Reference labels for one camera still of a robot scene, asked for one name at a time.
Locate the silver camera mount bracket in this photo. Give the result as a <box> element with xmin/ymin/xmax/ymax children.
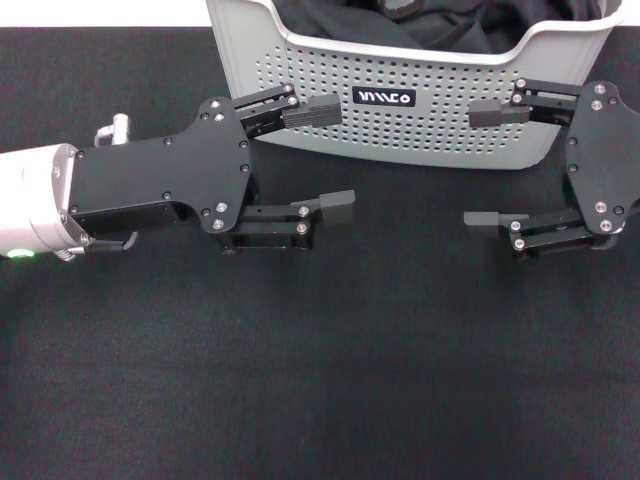
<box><xmin>94</xmin><ymin>113</ymin><xmax>132</xmax><ymax>147</ymax></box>

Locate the grey perforated plastic storage box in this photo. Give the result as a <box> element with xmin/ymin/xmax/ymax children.
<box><xmin>205</xmin><ymin>0</ymin><xmax>629</xmax><ymax>172</ymax></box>

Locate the black crumpled cloth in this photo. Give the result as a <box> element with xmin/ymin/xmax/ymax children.
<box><xmin>272</xmin><ymin>0</ymin><xmax>609</xmax><ymax>54</ymax></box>

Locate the silver plug with black cable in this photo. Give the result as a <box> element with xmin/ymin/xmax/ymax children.
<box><xmin>52</xmin><ymin>232</ymin><xmax>139</xmax><ymax>261</ymax></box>

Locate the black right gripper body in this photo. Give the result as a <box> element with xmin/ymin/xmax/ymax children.
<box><xmin>564</xmin><ymin>79</ymin><xmax>640</xmax><ymax>251</ymax></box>

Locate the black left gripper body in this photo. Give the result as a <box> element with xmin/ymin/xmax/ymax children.
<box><xmin>68</xmin><ymin>96</ymin><xmax>260</xmax><ymax>257</ymax></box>

